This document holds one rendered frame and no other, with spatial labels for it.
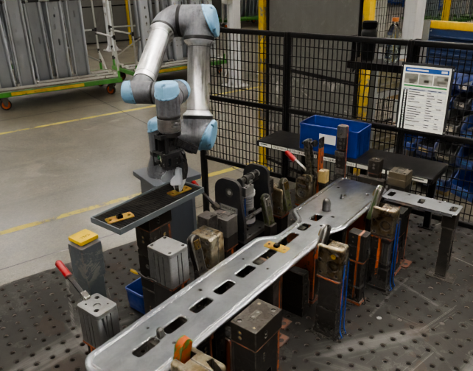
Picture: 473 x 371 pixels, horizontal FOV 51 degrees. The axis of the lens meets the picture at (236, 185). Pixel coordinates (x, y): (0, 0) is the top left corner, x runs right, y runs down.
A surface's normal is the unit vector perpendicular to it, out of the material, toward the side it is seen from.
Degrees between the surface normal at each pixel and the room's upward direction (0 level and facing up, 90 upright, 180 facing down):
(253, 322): 0
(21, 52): 86
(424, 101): 90
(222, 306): 0
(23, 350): 0
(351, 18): 90
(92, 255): 90
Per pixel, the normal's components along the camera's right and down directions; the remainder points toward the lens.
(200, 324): -0.02, -0.91
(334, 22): -0.81, 0.26
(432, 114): -0.61, 0.33
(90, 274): 0.79, 0.23
